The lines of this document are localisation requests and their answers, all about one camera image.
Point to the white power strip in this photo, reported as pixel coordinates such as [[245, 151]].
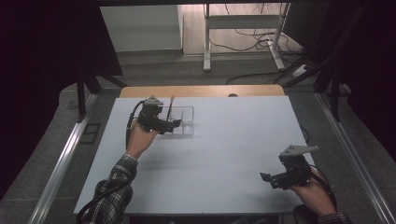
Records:
[[300, 70]]

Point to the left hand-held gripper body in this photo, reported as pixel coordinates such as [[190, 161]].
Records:
[[151, 116]]

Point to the person's left hand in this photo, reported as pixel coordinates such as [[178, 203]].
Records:
[[140, 140]]

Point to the white metal desk frame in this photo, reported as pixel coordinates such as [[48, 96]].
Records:
[[218, 21]]

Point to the white cabinet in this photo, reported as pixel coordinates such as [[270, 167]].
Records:
[[140, 28]]

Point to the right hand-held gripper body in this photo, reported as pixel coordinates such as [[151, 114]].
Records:
[[292, 172]]

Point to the dark floor socket cover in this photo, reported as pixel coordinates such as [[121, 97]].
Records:
[[90, 133]]

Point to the white table mat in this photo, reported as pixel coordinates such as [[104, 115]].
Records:
[[218, 155]]

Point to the black metal stand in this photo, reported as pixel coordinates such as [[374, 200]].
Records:
[[81, 96], [334, 93]]

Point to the clear acrylic organizer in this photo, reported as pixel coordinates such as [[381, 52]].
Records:
[[183, 119]]

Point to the black curtain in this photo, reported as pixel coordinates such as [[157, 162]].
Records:
[[373, 62], [46, 62]]

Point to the wooden table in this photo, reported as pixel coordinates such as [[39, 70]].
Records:
[[199, 91]]

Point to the aluminium rail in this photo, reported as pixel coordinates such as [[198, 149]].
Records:
[[62, 161], [351, 155]]

